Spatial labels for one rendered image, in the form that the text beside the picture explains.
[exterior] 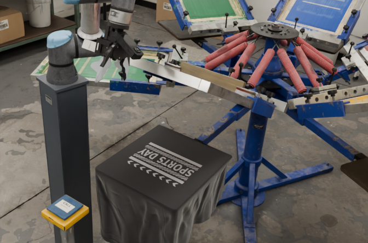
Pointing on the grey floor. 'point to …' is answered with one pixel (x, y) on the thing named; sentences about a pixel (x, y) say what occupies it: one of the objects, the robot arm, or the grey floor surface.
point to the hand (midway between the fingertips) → (112, 82)
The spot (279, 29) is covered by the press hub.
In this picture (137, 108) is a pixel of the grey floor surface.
